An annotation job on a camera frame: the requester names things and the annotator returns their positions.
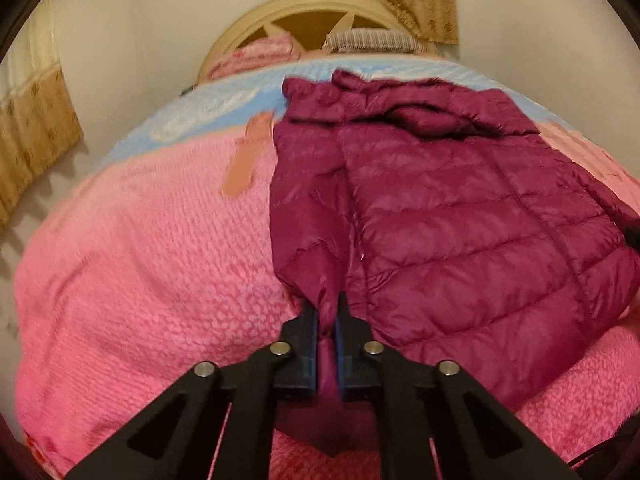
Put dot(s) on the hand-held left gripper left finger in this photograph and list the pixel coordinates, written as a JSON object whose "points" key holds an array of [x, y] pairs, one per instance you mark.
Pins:
{"points": [[310, 355]]}

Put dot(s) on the striped pillow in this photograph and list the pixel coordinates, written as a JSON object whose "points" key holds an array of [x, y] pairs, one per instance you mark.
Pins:
{"points": [[370, 39]]}

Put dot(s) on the magenta quilted puffer jacket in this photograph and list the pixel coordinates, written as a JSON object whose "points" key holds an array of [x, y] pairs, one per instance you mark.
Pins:
{"points": [[450, 210]]}

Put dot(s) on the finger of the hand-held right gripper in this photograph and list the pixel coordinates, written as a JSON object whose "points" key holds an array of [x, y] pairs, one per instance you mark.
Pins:
{"points": [[634, 238]]}

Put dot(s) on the black bedside object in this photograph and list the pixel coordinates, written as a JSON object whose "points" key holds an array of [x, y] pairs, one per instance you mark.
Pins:
{"points": [[186, 91]]}

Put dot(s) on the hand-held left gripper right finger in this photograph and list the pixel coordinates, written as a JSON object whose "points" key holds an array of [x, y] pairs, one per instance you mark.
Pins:
{"points": [[342, 360]]}

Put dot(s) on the folded pink floral quilt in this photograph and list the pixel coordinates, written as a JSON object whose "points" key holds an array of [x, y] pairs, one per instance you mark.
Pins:
{"points": [[260, 52]]}

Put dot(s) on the cream wooden bed headboard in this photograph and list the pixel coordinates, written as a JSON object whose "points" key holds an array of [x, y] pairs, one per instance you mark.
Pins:
{"points": [[300, 5]]}

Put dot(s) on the pink and blue printed blanket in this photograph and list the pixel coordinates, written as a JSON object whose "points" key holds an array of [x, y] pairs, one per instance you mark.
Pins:
{"points": [[150, 285]]}

